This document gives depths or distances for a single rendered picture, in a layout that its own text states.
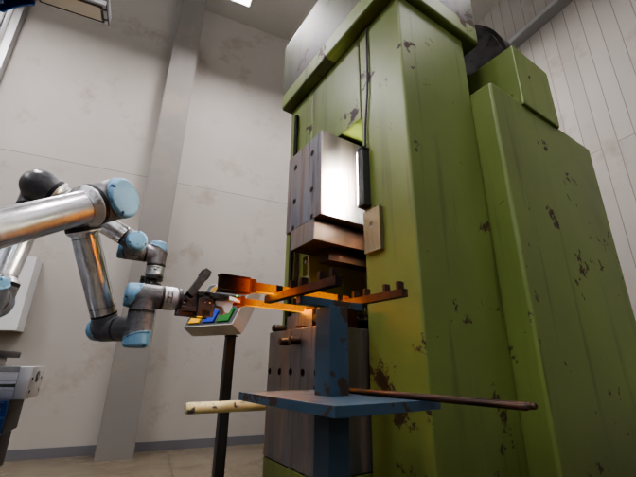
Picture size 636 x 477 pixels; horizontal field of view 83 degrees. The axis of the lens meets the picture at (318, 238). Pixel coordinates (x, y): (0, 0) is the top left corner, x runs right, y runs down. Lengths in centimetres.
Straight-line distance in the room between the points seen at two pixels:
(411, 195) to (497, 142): 56
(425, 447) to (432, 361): 23
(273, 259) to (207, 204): 104
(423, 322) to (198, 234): 362
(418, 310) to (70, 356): 363
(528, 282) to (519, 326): 16
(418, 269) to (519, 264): 45
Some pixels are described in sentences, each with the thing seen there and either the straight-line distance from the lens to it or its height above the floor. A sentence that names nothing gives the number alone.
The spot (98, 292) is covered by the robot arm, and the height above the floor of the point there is 99.
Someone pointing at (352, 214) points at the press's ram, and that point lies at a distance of 156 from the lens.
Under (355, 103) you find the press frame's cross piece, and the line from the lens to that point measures 178.
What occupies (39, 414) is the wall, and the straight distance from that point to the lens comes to 434.
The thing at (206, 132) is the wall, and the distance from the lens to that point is 511.
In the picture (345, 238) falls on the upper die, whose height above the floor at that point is 130.
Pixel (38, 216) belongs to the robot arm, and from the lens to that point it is 103.
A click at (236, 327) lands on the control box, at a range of 174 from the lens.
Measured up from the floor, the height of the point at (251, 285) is 98.
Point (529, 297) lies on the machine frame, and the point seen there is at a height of 102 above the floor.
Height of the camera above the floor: 79
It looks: 19 degrees up
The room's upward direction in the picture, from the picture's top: 1 degrees clockwise
